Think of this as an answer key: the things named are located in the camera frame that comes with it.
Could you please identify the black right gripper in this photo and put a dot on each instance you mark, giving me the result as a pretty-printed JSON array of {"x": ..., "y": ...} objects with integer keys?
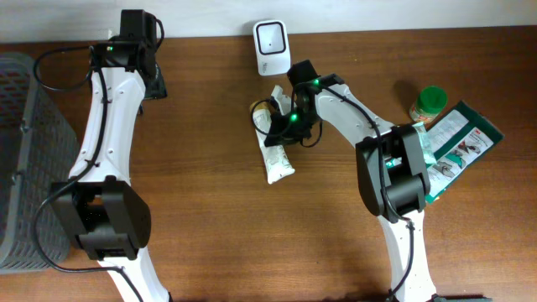
[{"x": 276, "y": 135}]

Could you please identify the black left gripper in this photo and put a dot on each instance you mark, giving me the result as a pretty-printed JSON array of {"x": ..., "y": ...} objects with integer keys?
[{"x": 159, "y": 91}]

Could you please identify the white cream tube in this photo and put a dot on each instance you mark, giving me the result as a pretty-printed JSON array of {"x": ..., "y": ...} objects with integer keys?
[{"x": 275, "y": 159}]

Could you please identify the light teal wipes pack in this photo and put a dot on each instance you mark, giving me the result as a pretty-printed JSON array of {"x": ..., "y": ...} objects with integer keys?
[{"x": 425, "y": 144}]

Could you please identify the green lid jar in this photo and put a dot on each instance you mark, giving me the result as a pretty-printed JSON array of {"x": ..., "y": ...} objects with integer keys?
[{"x": 428, "y": 105}]

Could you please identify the green 3M gloves package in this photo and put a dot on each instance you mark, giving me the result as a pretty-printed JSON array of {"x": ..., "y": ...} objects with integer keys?
[{"x": 458, "y": 139}]

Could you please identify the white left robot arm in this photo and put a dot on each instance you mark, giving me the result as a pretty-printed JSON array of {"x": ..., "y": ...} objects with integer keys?
[{"x": 97, "y": 207}]

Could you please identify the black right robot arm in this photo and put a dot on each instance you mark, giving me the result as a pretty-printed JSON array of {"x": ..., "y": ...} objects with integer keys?
[{"x": 391, "y": 172}]

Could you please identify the white barcode scanner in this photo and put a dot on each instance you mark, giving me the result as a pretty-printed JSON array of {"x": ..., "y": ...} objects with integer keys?
[{"x": 272, "y": 47}]

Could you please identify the grey plastic mesh basket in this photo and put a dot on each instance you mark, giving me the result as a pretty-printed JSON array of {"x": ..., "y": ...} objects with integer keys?
[{"x": 38, "y": 148}]

